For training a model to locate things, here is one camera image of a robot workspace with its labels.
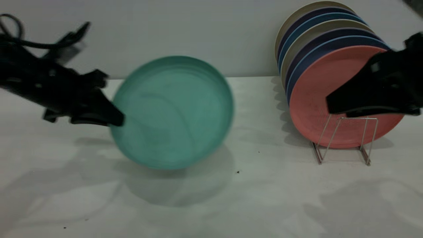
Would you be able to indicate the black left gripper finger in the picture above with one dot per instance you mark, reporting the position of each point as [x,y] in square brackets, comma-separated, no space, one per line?
[102,112]
[96,79]

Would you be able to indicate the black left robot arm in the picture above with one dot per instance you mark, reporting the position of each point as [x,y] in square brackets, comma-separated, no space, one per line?
[6,69]

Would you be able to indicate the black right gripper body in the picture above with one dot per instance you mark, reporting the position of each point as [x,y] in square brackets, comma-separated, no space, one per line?
[403,76]

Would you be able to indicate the green round plate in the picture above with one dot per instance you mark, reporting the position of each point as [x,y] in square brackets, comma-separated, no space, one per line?
[172,112]

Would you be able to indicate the teal blue round plate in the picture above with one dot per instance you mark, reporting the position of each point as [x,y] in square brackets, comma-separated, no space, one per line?
[314,22]

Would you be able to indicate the pink round plate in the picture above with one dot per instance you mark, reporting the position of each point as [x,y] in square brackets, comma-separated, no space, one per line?
[314,86]

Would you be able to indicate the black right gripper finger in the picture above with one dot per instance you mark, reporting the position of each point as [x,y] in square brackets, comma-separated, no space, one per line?
[383,111]
[357,96]

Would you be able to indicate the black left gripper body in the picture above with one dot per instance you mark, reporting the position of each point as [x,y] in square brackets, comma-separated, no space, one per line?
[49,86]

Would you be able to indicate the dark purple round plate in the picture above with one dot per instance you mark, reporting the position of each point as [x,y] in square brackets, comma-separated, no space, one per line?
[330,36]

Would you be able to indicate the beige round plate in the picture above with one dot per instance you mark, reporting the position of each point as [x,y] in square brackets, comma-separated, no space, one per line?
[317,29]
[297,15]

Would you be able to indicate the dark navy round plate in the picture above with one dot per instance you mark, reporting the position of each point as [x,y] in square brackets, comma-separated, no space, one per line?
[310,16]

